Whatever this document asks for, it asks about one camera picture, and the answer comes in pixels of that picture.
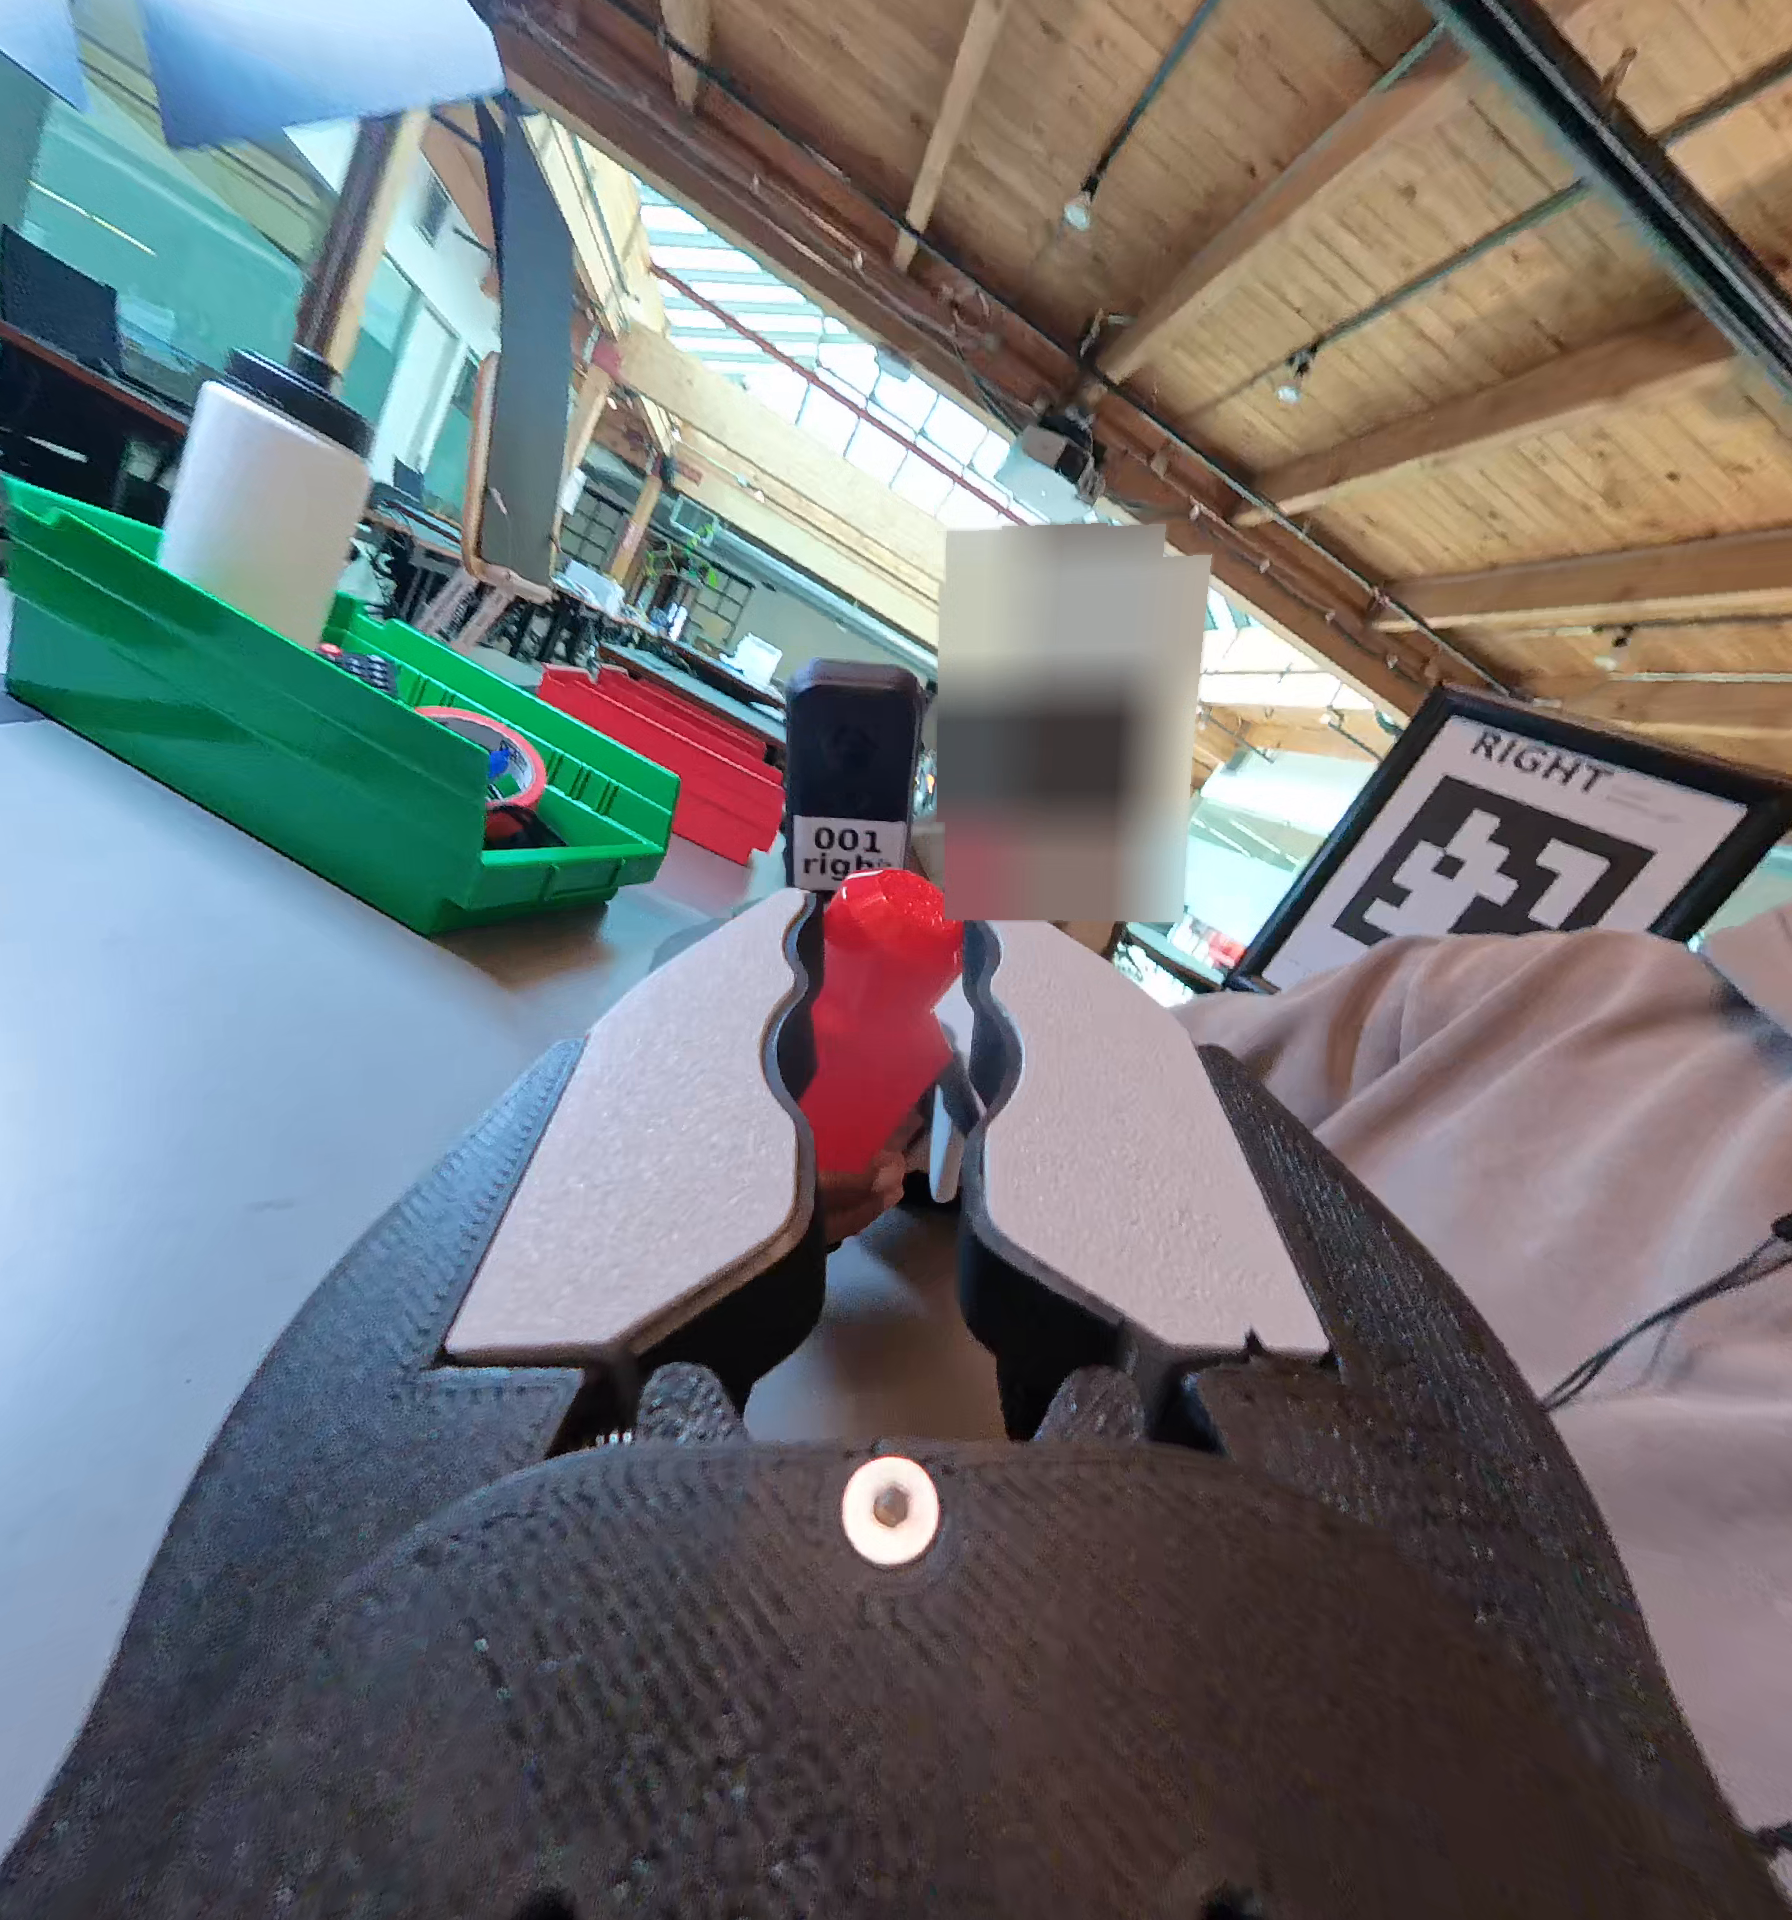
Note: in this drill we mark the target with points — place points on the black office chair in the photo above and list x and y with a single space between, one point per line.
57 299

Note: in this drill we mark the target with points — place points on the person's right hand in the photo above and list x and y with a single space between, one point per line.
864 1189

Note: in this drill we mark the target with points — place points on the low red plastic bin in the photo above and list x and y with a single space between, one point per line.
713 809

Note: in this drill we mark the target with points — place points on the black framed marker sign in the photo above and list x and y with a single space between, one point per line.
1493 856

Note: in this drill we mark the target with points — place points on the large red plastic bin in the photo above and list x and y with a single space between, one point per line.
639 705

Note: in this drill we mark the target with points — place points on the green plastic bin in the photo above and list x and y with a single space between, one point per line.
237 718

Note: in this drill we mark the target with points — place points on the black board with wooden rim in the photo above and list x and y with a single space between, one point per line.
529 332

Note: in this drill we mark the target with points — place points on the red tape roll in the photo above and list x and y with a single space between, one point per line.
460 721

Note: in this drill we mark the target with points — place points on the ceiling mounted device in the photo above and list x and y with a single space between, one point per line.
1056 451

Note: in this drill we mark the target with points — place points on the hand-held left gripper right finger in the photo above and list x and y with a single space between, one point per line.
1135 1186

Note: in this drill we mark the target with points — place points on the white bottle black cap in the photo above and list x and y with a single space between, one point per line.
256 513

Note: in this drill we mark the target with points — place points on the black ceiling rail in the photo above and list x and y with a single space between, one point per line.
1658 187

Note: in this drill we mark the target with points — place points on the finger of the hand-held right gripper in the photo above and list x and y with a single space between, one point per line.
950 1162

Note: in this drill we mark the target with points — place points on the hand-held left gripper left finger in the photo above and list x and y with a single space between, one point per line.
639 1186

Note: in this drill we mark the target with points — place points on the ceiling spot lamp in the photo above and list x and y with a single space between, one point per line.
1080 209
1294 377

